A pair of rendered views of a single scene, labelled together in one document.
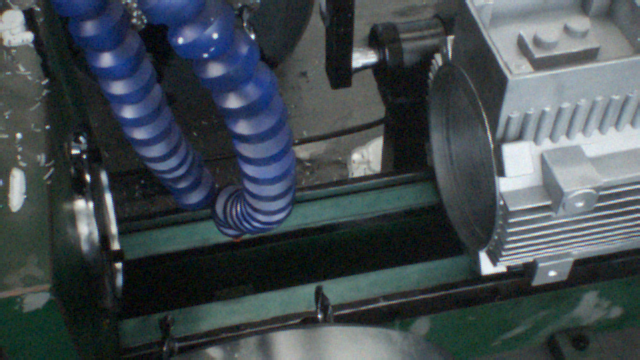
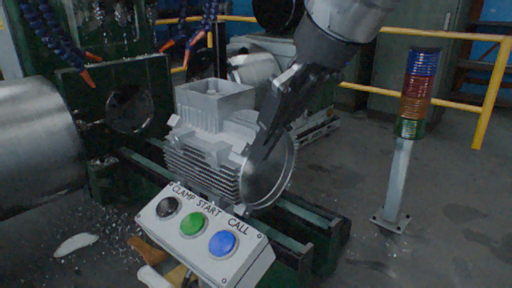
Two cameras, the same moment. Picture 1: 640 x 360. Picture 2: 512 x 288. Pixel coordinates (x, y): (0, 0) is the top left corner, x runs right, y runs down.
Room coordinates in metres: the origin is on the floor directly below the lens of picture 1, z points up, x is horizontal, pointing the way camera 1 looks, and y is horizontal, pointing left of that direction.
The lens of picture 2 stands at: (0.18, -0.73, 1.32)
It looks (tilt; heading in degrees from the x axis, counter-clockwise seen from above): 25 degrees down; 55
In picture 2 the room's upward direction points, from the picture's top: straight up
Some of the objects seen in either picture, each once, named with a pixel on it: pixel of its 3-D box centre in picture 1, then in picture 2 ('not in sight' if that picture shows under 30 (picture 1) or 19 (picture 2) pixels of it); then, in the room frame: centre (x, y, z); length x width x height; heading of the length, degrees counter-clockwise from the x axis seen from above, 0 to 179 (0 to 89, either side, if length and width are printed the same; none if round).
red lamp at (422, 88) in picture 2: not in sight; (418, 83); (0.84, -0.37, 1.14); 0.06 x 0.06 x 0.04
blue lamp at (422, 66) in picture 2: not in sight; (422, 61); (0.84, -0.37, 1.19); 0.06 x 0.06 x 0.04
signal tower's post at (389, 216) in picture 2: not in sight; (406, 142); (0.84, -0.37, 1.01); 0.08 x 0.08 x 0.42; 13
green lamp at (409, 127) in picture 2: not in sight; (410, 124); (0.84, -0.37, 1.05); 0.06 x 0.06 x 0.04
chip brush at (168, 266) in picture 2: not in sight; (158, 259); (0.33, -0.18, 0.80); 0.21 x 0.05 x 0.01; 105
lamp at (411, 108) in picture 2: not in sight; (414, 104); (0.84, -0.37, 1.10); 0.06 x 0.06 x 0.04
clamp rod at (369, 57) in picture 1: (386, 55); not in sight; (0.60, -0.05, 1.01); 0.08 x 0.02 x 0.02; 103
